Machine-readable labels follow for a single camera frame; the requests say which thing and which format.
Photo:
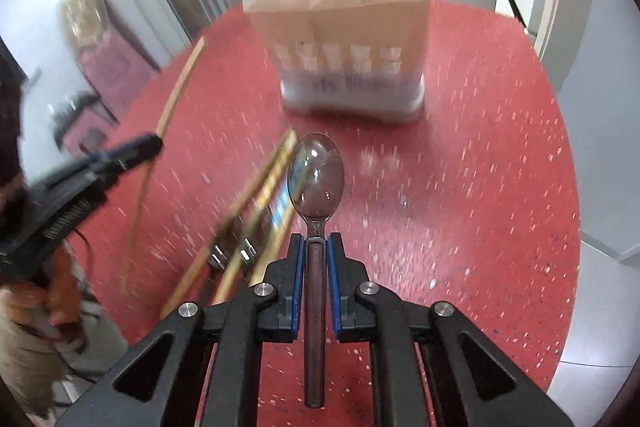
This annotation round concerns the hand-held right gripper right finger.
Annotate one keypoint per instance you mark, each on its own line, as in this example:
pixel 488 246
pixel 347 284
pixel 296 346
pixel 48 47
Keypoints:
pixel 335 287

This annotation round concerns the person's beige trousers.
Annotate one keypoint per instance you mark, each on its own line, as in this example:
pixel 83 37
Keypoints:
pixel 30 357

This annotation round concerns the maroon cloth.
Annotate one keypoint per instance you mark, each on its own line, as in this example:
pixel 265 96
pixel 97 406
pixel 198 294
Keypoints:
pixel 117 62

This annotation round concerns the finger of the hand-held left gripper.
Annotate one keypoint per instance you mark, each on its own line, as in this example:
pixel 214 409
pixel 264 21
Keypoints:
pixel 132 149

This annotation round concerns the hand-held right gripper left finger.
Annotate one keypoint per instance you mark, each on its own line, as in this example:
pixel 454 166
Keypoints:
pixel 298 287

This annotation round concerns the beige plastic utensil holder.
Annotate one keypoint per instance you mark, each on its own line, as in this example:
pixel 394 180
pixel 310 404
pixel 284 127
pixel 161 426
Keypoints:
pixel 345 32

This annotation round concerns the patterned bamboo chopstick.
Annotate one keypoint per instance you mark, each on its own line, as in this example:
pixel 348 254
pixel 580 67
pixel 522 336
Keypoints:
pixel 235 212
pixel 267 252
pixel 272 194
pixel 182 84

